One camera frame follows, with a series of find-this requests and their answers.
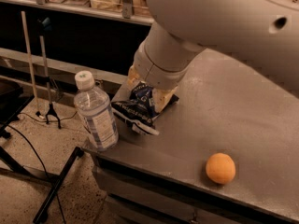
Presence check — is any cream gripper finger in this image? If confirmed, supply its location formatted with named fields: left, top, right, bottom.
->
left=152, top=87, right=177, bottom=113
left=127, top=65, right=141, bottom=90

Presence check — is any blue chip bag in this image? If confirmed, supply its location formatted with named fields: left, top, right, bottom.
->
left=111, top=81, right=179, bottom=135

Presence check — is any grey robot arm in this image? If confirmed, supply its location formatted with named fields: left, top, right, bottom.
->
left=127, top=0, right=299, bottom=108

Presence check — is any clear plastic water bottle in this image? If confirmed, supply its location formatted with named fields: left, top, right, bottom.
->
left=74, top=71, right=119, bottom=151

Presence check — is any orange fruit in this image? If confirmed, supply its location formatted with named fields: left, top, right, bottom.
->
left=206, top=153, right=235, bottom=185

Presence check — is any grey table drawer unit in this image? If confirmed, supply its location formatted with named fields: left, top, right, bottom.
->
left=93, top=156, right=288, bottom=224

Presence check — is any black tripod stand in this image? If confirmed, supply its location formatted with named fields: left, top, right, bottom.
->
left=37, top=17, right=61, bottom=128

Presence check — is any white pole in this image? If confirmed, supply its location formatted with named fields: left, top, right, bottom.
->
left=21, top=11, right=45, bottom=120

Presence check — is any metal shelf rail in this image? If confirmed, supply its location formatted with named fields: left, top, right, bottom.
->
left=0, top=0, right=153, bottom=26

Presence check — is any black floor cable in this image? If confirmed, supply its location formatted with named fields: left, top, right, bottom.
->
left=6, top=110, right=78, bottom=224

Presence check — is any black folding stand frame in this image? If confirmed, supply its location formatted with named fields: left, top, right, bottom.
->
left=0, top=86, right=84, bottom=224

